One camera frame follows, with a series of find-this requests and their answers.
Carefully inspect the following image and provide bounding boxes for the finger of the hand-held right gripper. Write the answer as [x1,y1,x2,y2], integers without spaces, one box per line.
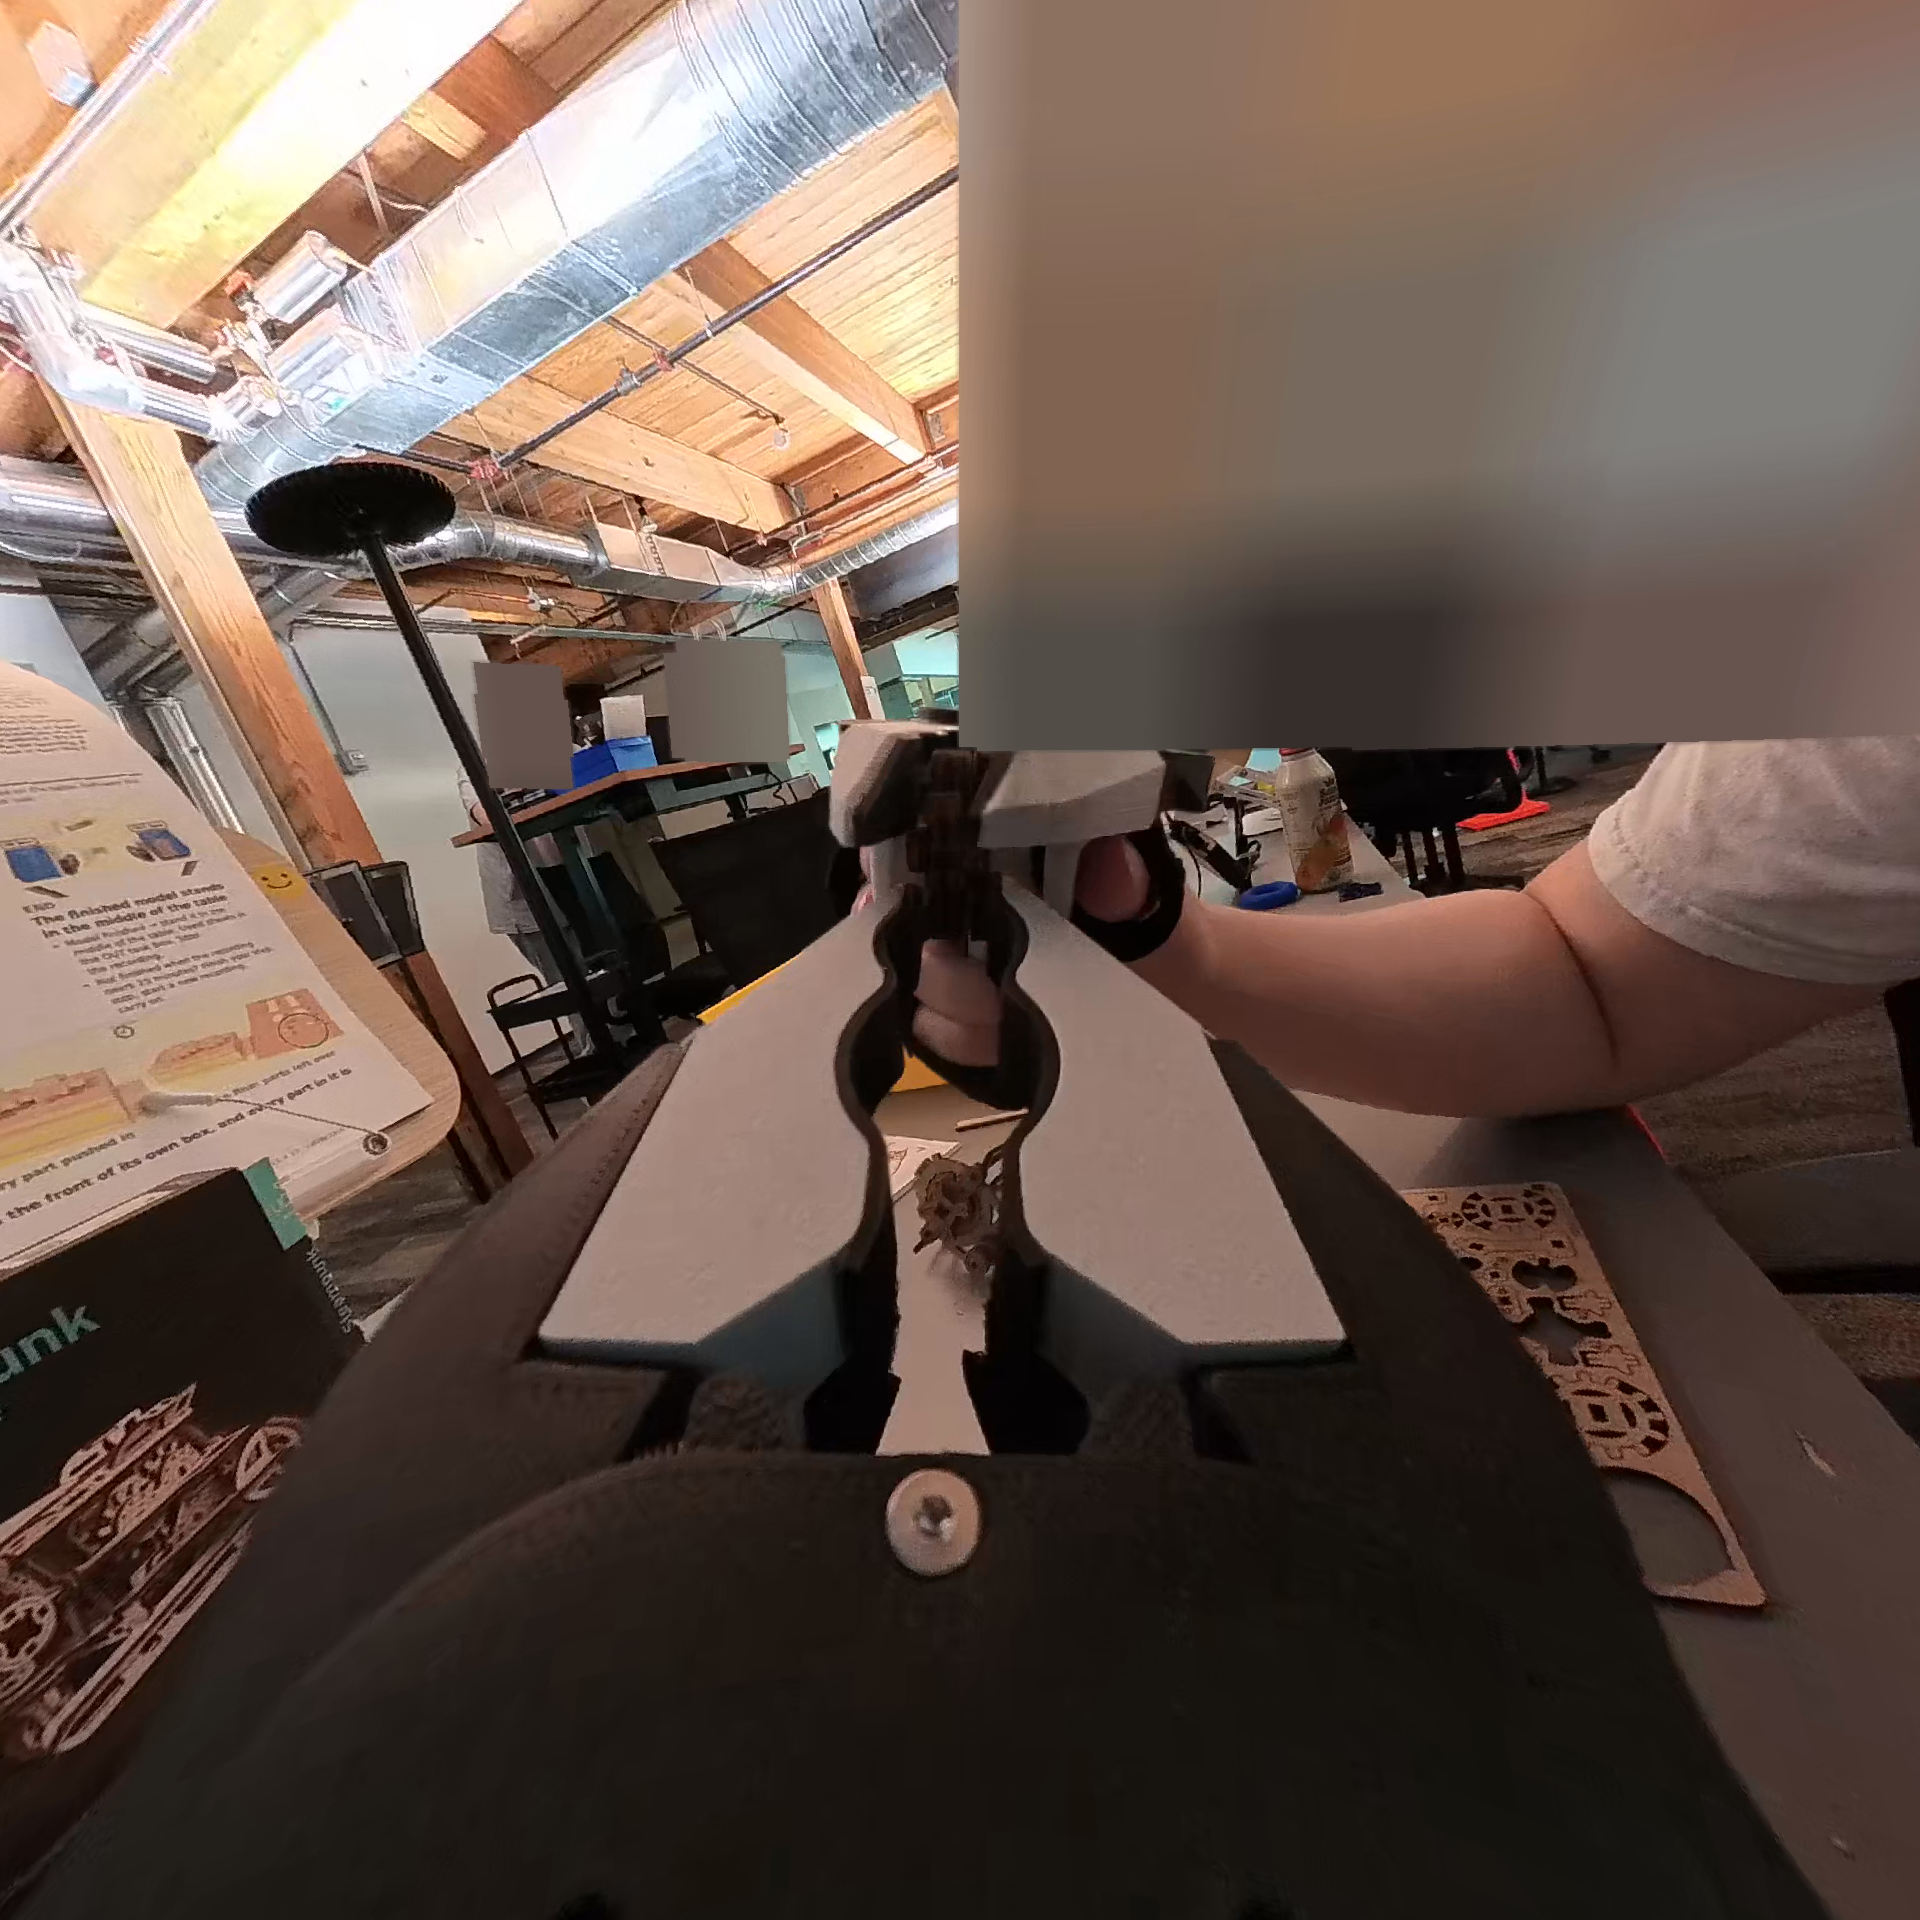
[973,750,1176,920]
[828,727,943,914]

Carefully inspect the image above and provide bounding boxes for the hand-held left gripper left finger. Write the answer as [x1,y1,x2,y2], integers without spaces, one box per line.
[535,896,911,1454]

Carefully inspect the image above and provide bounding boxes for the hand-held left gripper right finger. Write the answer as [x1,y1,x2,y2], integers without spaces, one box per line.
[960,894,1347,1454]

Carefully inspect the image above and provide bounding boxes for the person's right forearm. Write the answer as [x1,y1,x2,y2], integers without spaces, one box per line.
[1176,841,1728,1124]

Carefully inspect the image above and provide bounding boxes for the laser-cut wooden parts sheet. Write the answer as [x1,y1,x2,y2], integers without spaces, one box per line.
[1401,1183,1770,1613]

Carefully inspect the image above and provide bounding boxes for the black model kit box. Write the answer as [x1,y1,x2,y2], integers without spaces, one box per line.
[0,1166,366,1870]

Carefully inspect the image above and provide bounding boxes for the person's right hand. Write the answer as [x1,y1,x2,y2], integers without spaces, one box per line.
[907,834,1154,1069]

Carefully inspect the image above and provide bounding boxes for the black office chair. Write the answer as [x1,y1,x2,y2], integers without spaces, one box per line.
[651,825,845,1026]

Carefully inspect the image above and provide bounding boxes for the beverage bottle with red cap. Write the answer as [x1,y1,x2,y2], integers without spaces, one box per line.
[1272,745,1358,896]

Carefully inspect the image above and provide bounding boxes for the wooden gear assembly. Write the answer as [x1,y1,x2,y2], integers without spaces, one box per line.
[907,1144,1013,1281]

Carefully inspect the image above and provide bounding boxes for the brown standing desk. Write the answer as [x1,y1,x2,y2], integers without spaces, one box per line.
[453,746,807,1039]

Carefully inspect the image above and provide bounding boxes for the wooden board with smiley sticker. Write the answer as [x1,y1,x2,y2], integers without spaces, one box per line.
[192,817,464,1220]

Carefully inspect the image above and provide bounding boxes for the printed instruction poster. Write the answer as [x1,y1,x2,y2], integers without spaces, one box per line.
[0,661,438,1270]

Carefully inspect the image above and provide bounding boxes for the black floor lamp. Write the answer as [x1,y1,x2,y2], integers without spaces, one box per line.
[244,460,640,1061]

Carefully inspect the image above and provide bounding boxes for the white t-shirt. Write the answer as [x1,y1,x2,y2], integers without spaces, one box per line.
[1585,739,1920,989]

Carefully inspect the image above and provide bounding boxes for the black metal frame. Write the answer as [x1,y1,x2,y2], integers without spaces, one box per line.
[305,858,424,972]

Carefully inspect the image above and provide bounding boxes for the large foil air duct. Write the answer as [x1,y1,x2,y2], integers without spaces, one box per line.
[193,0,962,504]

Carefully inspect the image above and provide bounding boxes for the wooden support post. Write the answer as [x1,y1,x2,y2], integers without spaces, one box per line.
[35,387,534,1181]

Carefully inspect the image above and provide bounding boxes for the round silver air duct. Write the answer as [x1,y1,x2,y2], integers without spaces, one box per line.
[0,457,962,607]

